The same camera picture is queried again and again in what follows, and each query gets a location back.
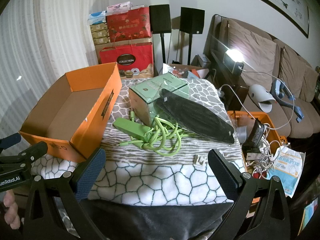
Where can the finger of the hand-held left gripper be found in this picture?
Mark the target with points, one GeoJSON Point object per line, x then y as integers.
{"type": "Point", "coordinates": [11, 140]}
{"type": "Point", "coordinates": [32, 152]}

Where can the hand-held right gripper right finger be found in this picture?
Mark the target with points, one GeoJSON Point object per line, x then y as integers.
{"type": "Point", "coordinates": [222, 171]}

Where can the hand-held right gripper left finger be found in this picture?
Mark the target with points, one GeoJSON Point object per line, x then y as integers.
{"type": "Point", "coordinates": [92, 171]}

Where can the white plug adapter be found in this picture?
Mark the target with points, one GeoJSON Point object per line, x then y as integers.
{"type": "Point", "coordinates": [200, 160]}

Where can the orange cardboard box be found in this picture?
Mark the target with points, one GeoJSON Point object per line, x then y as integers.
{"type": "Point", "coordinates": [62, 110]}

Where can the green power bank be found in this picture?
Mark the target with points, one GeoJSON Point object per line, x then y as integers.
{"type": "Point", "coordinates": [130, 127]}

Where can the black face mask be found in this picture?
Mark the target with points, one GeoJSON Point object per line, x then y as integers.
{"type": "Point", "coordinates": [190, 115]}

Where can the person's left hand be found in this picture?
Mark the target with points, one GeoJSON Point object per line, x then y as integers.
{"type": "Point", "coordinates": [10, 205]}

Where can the grey white patterned blanket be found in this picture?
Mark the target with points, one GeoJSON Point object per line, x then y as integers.
{"type": "Point", "coordinates": [150, 177]}

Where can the white blue mask packet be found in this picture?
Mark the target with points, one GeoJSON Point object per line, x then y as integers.
{"type": "Point", "coordinates": [287, 170]}

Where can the orange plastic basket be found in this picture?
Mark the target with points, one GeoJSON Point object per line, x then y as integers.
{"type": "Point", "coordinates": [262, 117]}

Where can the brown sofa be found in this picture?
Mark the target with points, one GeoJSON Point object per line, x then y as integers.
{"type": "Point", "coordinates": [270, 110]}

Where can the dark grey cloth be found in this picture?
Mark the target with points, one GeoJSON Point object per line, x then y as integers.
{"type": "Point", "coordinates": [155, 221]}

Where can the mint green box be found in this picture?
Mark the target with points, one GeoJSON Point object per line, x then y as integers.
{"type": "Point", "coordinates": [145, 90]}

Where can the colourful book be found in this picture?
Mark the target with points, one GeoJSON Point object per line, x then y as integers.
{"type": "Point", "coordinates": [308, 216]}

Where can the blue neck massager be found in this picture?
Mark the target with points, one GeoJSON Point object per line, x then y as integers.
{"type": "Point", "coordinates": [282, 90]}

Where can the cardboard box with clutter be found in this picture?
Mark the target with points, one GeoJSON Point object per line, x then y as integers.
{"type": "Point", "coordinates": [185, 71]}

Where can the white curtain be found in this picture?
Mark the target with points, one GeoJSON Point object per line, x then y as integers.
{"type": "Point", "coordinates": [45, 37]}

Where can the bright desk lamp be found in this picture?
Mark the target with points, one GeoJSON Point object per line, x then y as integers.
{"type": "Point", "coordinates": [232, 60]}

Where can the red biscuit gift box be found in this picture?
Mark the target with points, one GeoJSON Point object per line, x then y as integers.
{"type": "Point", "coordinates": [126, 57]}

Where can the brown sofa cushion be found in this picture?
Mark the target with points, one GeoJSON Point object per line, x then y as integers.
{"type": "Point", "coordinates": [292, 72]}
{"type": "Point", "coordinates": [252, 50]}
{"type": "Point", "coordinates": [310, 85]}

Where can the black speaker stand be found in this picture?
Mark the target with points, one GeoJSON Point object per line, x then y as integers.
{"type": "Point", "coordinates": [190, 48]}
{"type": "Point", "coordinates": [163, 47]}

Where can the gold box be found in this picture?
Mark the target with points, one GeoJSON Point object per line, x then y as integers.
{"type": "Point", "coordinates": [100, 34]}
{"type": "Point", "coordinates": [99, 27]}
{"type": "Point", "coordinates": [101, 41]}

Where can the blue tissue pack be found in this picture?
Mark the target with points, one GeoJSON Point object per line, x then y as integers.
{"type": "Point", "coordinates": [97, 17]}

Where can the red floral gift box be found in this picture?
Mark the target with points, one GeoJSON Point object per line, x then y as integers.
{"type": "Point", "coordinates": [128, 23]}

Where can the black speaker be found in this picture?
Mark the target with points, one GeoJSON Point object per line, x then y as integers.
{"type": "Point", "coordinates": [192, 20]}
{"type": "Point", "coordinates": [160, 18]}

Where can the pink white packet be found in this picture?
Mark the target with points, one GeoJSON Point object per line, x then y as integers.
{"type": "Point", "coordinates": [122, 6]}

